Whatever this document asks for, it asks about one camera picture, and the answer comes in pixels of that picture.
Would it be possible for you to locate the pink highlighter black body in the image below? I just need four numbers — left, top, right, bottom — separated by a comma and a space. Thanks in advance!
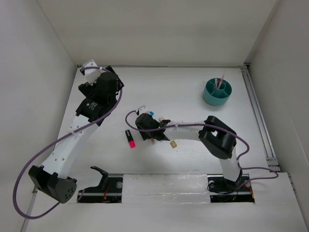
125, 130, 136, 148

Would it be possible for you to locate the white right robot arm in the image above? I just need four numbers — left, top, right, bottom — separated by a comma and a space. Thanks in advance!
135, 113, 242, 191

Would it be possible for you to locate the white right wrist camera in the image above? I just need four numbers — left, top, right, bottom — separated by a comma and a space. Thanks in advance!
136, 105, 150, 116

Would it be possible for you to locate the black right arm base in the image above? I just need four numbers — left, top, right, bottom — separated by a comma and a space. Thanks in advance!
207, 174, 255, 203

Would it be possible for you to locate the small brass sharpener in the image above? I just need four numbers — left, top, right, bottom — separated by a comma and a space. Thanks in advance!
170, 140, 177, 148

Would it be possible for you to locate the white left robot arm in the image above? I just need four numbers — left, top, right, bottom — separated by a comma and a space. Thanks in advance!
28, 66, 124, 203

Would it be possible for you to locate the pink purple pen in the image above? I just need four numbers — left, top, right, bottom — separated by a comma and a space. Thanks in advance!
218, 73, 225, 89

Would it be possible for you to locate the teal round desk organizer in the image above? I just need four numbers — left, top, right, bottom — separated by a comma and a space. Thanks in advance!
202, 78, 232, 106

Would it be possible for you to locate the aluminium side rail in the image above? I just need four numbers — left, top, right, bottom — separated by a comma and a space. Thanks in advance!
240, 63, 281, 172

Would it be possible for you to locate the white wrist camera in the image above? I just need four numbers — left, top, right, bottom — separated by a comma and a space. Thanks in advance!
81, 59, 102, 85
136, 105, 150, 116

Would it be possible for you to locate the red pink pen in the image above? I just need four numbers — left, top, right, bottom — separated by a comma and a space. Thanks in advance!
214, 78, 218, 88

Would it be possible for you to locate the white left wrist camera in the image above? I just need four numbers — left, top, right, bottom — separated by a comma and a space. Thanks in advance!
81, 59, 102, 85

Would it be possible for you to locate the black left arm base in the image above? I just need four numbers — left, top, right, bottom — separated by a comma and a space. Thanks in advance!
77, 166, 124, 203

